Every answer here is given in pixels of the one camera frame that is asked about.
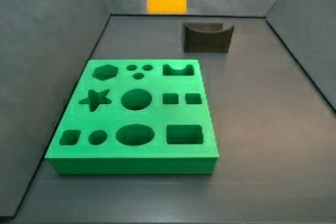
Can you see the green foam shape-sorting board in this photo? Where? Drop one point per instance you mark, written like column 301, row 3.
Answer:
column 137, row 119

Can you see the black concave rectangular foam block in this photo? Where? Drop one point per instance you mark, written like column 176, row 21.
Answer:
column 207, row 37

